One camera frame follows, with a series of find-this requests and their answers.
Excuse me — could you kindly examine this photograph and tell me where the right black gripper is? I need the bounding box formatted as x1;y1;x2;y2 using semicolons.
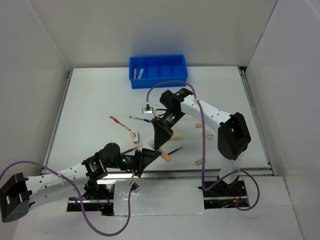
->
151;110;186;150

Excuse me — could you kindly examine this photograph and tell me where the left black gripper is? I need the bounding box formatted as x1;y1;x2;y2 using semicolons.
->
105;147;161;178

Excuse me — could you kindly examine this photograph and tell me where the orange highlighter marker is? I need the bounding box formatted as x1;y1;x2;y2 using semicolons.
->
148;140;172;163

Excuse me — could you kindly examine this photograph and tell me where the red pen with clear cap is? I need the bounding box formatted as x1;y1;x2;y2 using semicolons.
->
109;116;131;132

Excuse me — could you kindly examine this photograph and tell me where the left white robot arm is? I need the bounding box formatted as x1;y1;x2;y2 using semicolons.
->
0;142;161;223

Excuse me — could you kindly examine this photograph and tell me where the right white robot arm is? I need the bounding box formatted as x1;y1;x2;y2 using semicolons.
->
151;88;252;196

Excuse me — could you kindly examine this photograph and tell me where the red refill pen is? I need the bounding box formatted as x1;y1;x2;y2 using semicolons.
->
121;144;143;155

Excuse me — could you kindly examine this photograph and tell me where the blue ballpoint pen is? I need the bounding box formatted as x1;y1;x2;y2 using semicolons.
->
129;116;151;123

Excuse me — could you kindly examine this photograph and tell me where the blue refill pen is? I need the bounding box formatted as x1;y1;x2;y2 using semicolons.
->
168;146;183;155

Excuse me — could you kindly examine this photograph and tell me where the pink white eraser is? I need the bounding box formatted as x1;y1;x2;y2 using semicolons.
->
129;130;139;144

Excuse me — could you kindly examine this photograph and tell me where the small tan eraser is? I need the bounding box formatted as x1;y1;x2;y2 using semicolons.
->
195;123;203;128

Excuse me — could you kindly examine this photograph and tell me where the grey white eraser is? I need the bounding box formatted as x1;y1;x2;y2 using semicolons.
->
195;158;203;166

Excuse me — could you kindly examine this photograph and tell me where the white red eraser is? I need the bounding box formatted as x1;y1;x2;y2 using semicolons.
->
204;131;214;140

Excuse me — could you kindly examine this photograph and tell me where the blue divided plastic bin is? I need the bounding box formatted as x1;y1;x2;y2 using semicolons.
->
129;54;188;89

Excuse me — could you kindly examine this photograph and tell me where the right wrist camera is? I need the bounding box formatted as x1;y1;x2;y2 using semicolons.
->
142;106;155;114

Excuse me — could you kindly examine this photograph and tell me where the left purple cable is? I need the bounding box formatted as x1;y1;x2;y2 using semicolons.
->
0;160;137;236

